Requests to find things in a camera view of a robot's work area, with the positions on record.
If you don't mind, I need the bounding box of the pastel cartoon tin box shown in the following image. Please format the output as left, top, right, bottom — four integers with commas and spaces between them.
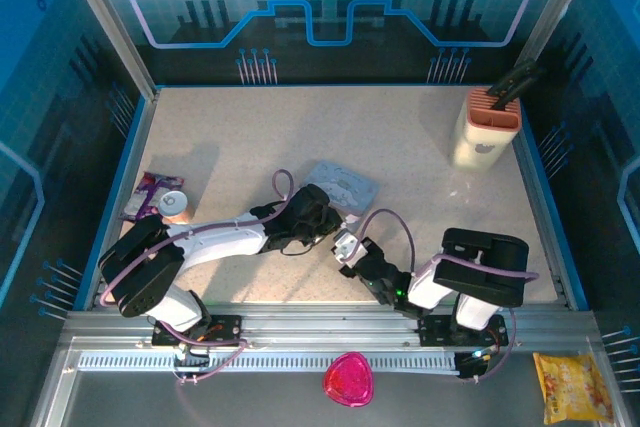
298, 160, 382, 233

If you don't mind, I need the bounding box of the pink translucent bowl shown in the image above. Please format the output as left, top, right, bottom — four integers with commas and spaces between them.
322, 351, 376, 410

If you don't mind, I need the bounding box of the pink can white lid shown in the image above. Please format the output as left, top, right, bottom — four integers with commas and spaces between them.
158, 189, 192, 225

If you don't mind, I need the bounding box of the purple snack packet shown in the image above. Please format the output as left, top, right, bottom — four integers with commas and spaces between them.
121, 171, 186, 222

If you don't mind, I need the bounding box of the cream pink knife block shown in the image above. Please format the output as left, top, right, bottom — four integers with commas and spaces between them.
448, 87, 523, 175

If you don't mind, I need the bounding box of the yellow snack bag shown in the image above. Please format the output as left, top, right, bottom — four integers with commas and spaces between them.
531, 352, 615, 426

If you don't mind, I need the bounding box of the thin black camera cable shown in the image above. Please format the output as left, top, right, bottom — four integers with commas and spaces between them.
278, 235, 322, 257

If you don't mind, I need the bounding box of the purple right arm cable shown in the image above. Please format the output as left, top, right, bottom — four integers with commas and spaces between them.
355, 208, 542, 384

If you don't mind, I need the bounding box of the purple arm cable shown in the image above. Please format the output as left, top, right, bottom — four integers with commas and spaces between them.
355, 208, 542, 384
98, 168, 297, 384

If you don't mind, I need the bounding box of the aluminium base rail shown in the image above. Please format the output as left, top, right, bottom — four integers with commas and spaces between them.
62, 300, 599, 354

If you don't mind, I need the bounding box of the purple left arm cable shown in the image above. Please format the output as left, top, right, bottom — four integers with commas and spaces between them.
98, 168, 297, 384

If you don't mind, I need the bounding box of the white slotted cable duct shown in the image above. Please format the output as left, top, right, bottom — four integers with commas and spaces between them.
77, 350, 462, 374

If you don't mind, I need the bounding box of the black handled knife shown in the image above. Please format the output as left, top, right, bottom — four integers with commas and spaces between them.
491, 68, 546, 112
487, 58, 537, 97

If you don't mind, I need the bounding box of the aluminium frame post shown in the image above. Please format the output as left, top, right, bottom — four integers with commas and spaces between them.
55, 0, 160, 101
516, 0, 603, 69

